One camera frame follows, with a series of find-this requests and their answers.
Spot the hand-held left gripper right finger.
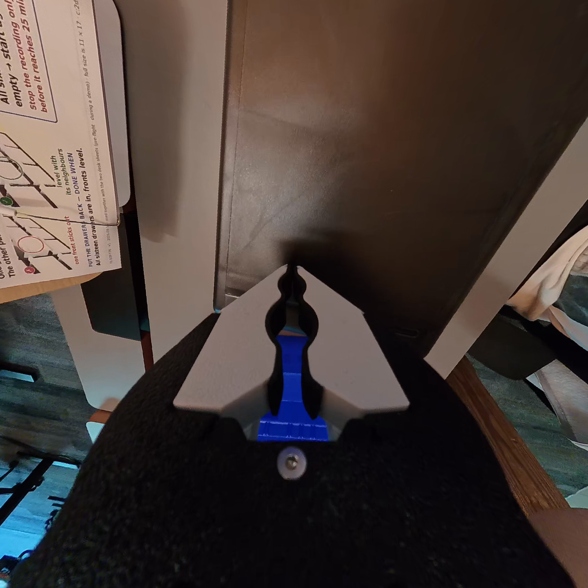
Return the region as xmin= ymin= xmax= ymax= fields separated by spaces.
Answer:
xmin=296 ymin=266 xmax=409 ymax=437

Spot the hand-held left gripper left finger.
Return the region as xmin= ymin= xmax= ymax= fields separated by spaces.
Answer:
xmin=174 ymin=266 xmax=293 ymax=441

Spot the blue plastic piece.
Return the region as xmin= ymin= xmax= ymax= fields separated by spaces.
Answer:
xmin=257 ymin=334 xmax=330 ymax=444

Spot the black drawer cabinet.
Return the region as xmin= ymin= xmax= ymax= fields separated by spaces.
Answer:
xmin=213 ymin=0 xmax=588 ymax=368

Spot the wooden desk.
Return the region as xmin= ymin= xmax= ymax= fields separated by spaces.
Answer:
xmin=89 ymin=198 xmax=588 ymax=588

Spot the white backing board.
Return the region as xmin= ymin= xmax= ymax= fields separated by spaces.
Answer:
xmin=51 ymin=0 xmax=230 ymax=410
xmin=425 ymin=133 xmax=588 ymax=381

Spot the brown cardboard stand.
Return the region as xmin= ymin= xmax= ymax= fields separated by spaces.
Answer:
xmin=0 ymin=270 xmax=104 ymax=305

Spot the white cloth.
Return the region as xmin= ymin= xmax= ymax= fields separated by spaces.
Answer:
xmin=505 ymin=224 xmax=588 ymax=352

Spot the printed instruction sheet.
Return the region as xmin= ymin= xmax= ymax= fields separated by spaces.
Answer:
xmin=0 ymin=0 xmax=123 ymax=291

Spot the white rounded card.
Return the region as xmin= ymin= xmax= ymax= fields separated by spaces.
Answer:
xmin=93 ymin=0 xmax=132 ymax=216

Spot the black metal frame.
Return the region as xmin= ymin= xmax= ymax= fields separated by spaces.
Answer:
xmin=0 ymin=360 xmax=81 ymax=522

